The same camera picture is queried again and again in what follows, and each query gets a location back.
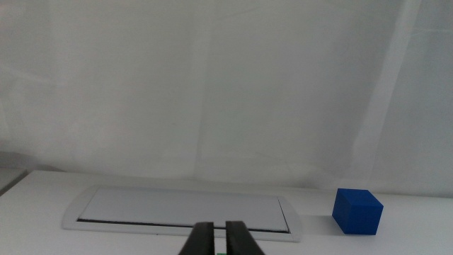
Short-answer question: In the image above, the grey table cable hatch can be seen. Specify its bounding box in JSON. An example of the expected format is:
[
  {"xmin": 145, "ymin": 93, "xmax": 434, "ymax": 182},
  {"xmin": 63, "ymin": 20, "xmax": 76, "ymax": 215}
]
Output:
[{"xmin": 62, "ymin": 184, "xmax": 304, "ymax": 244}]

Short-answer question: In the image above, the blue cube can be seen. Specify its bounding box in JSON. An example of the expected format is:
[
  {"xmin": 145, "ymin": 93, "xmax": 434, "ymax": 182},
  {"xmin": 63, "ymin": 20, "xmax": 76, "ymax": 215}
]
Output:
[{"xmin": 331, "ymin": 188, "xmax": 384, "ymax": 236}]

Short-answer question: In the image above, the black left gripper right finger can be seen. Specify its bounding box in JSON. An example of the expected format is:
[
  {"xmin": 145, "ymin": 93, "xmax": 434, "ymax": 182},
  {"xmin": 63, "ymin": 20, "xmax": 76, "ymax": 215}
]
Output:
[{"xmin": 225, "ymin": 221, "xmax": 266, "ymax": 255}]

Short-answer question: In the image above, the white fabric backdrop curtain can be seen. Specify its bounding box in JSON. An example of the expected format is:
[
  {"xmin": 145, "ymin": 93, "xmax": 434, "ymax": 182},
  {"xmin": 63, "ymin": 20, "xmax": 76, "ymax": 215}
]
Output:
[{"xmin": 0, "ymin": 0, "xmax": 453, "ymax": 198}]

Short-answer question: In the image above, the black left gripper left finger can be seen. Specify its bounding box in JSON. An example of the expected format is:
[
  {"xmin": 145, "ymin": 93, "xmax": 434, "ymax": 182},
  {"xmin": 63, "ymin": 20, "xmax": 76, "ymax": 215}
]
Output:
[{"xmin": 178, "ymin": 222, "xmax": 216, "ymax": 255}]

